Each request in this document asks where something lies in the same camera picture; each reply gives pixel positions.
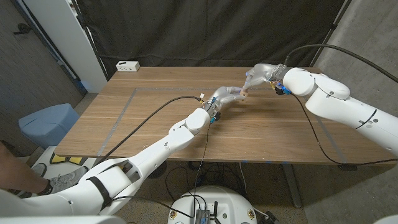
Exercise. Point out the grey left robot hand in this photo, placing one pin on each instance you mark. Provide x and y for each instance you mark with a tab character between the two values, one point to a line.
222	96

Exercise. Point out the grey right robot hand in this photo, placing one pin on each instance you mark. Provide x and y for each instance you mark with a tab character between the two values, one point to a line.
262	74

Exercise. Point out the wooden block with holes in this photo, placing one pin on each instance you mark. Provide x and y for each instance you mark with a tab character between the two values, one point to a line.
244	95

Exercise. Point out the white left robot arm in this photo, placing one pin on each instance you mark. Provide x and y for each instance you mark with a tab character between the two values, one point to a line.
155	152

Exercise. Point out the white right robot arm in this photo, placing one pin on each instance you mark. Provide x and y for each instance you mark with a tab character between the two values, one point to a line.
342	102

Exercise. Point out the black backdrop stand pole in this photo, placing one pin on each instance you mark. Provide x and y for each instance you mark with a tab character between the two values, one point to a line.
93	46
332	27

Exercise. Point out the white power strip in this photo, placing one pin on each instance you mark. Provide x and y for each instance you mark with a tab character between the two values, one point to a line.
127	66

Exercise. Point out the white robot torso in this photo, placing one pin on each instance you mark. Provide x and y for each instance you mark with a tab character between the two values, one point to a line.
224	202

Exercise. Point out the grey table leg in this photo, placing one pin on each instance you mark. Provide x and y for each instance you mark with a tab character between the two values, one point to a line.
292	186

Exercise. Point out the grey module on torso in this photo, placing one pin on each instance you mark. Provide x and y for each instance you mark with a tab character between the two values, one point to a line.
202	217

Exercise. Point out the yellow and black floor object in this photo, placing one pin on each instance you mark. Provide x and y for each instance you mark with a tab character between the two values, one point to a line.
62	159

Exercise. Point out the white cabinet panel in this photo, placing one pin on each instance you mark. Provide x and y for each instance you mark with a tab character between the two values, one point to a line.
62	31

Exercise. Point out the blue padded stool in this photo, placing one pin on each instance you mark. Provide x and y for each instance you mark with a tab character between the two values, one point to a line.
46	124

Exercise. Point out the person's bare limb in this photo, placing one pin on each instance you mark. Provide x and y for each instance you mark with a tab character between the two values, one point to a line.
18	177

